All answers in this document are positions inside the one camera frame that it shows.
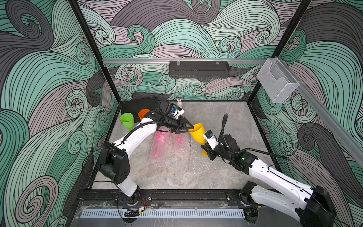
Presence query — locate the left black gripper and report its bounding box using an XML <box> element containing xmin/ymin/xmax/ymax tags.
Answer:
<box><xmin>164</xmin><ymin>117</ymin><xmax>193</xmax><ymax>134</ymax></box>

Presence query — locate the yellow wine glass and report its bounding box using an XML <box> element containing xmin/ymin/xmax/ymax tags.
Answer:
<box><xmin>189</xmin><ymin>124</ymin><xmax>206</xmax><ymax>145</ymax></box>

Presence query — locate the bubble wrap of magenta glass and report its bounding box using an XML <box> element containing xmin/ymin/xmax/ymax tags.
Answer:
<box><xmin>172</xmin><ymin>133</ymin><xmax>191</xmax><ymax>172</ymax></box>

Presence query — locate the orange plastic wine glass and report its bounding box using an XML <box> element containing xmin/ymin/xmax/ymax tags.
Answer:
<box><xmin>138</xmin><ymin>109</ymin><xmax>150</xmax><ymax>121</ymax></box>

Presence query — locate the green plastic wine glass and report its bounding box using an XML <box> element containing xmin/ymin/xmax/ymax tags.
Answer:
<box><xmin>120</xmin><ymin>113</ymin><xmax>135</xmax><ymax>132</ymax></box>

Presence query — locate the magenta wine glass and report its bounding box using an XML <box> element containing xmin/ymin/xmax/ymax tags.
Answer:
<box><xmin>173</xmin><ymin>134</ymin><xmax>184</xmax><ymax>144</ymax></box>

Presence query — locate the bubble wrap of yellow glass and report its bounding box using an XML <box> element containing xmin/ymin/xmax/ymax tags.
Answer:
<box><xmin>187</xmin><ymin>142</ymin><xmax>234</xmax><ymax>174</ymax></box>

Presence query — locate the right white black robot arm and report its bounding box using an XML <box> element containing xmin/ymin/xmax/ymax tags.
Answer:
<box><xmin>198</xmin><ymin>114</ymin><xmax>337</xmax><ymax>227</ymax></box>

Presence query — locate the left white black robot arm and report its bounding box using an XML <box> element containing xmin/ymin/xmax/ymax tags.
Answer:
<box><xmin>98</xmin><ymin>100</ymin><xmax>193</xmax><ymax>205</ymax></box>

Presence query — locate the bubble wrap of pink glass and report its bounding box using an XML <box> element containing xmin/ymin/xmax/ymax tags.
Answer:
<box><xmin>148</xmin><ymin>127</ymin><xmax>171</xmax><ymax>166</ymax></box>

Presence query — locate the pink wine glass left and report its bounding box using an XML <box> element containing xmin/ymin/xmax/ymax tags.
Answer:
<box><xmin>151</xmin><ymin>131</ymin><xmax>168</xmax><ymax>157</ymax></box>

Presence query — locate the small bunny figurine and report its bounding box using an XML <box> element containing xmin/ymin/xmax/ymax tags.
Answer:
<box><xmin>177</xmin><ymin>99</ymin><xmax>182</xmax><ymax>108</ymax></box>

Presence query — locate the black hard case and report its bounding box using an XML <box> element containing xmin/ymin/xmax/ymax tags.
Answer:
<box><xmin>121</xmin><ymin>97</ymin><xmax>158</xmax><ymax>122</ymax></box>

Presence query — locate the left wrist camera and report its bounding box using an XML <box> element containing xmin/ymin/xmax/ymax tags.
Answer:
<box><xmin>170</xmin><ymin>104</ymin><xmax>185</xmax><ymax>119</ymax></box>

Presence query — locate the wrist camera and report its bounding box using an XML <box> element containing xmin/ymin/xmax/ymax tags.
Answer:
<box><xmin>170</xmin><ymin>104</ymin><xmax>185</xmax><ymax>119</ymax></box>
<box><xmin>203</xmin><ymin>130</ymin><xmax>219</xmax><ymax>150</ymax></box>

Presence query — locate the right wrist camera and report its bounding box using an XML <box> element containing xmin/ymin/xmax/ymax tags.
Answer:
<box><xmin>203</xmin><ymin>130</ymin><xmax>219</xmax><ymax>150</ymax></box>

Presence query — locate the black perforated wall tray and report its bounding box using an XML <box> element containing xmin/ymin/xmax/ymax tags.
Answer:
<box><xmin>169</xmin><ymin>60</ymin><xmax>231</xmax><ymax>79</ymax></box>

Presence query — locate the white slotted cable duct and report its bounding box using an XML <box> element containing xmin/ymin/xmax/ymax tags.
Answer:
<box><xmin>80</xmin><ymin>208</ymin><xmax>245</xmax><ymax>219</ymax></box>

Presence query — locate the black front mounting rail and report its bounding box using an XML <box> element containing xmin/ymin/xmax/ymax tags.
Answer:
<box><xmin>77</xmin><ymin>189</ymin><xmax>245</xmax><ymax>203</ymax></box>

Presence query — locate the clear plastic wall bin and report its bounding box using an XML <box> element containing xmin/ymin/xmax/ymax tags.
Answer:
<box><xmin>257</xmin><ymin>57</ymin><xmax>300</xmax><ymax>104</ymax></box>

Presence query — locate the aluminium back wall rail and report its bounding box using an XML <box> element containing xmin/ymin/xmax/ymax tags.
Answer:
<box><xmin>102</xmin><ymin>58</ymin><xmax>267</xmax><ymax>64</ymax></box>

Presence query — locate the aluminium wall rail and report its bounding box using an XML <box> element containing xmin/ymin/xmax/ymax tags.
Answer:
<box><xmin>102</xmin><ymin>58</ymin><xmax>267</xmax><ymax>64</ymax></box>
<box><xmin>278</xmin><ymin>57</ymin><xmax>363</xmax><ymax>166</ymax></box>

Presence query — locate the aluminium right wall rail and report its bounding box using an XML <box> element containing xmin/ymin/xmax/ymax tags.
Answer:
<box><xmin>278</xmin><ymin>57</ymin><xmax>363</xmax><ymax>166</ymax></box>

